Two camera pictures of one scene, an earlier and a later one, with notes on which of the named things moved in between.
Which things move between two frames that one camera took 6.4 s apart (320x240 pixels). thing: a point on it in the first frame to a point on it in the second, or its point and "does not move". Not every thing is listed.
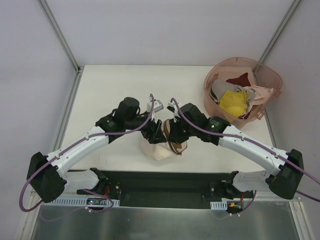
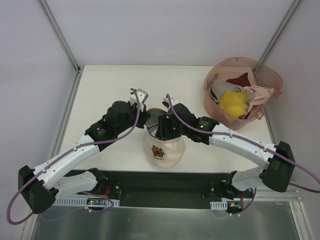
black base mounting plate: (166, 190) does not move
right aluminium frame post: (279, 31) does not move
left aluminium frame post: (61, 36) does not move
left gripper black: (152, 130) to (143, 116)
